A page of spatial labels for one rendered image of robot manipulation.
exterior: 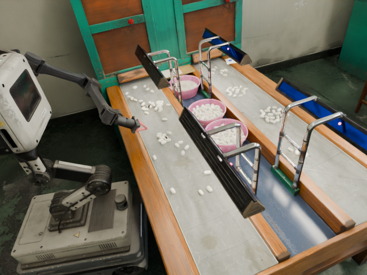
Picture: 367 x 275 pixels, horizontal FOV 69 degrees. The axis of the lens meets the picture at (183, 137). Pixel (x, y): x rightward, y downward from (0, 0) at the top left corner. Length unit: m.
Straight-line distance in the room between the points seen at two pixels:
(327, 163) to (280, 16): 2.56
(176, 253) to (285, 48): 3.35
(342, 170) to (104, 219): 1.35
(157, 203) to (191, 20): 1.61
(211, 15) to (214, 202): 1.67
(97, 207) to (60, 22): 1.97
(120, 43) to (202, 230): 1.61
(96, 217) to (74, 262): 0.28
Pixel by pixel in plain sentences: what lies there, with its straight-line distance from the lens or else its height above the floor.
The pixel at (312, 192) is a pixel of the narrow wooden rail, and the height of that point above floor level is 0.76.
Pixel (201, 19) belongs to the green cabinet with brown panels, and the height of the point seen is 1.13.
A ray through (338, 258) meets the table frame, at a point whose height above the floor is 0.25.
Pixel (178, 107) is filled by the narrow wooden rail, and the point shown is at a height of 0.76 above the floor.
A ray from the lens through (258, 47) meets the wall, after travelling 3.80.
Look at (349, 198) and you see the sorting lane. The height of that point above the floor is 0.74.
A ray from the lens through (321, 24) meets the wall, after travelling 4.29.
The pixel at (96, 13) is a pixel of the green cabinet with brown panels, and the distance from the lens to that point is 2.24.
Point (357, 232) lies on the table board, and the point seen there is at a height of 0.73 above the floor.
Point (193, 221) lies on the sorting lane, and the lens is 1.29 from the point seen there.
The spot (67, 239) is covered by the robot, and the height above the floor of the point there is 0.47.
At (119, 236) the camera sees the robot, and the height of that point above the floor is 0.47.
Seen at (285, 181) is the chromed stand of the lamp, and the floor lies 0.71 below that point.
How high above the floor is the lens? 1.83
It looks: 40 degrees down
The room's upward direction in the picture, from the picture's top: 8 degrees counter-clockwise
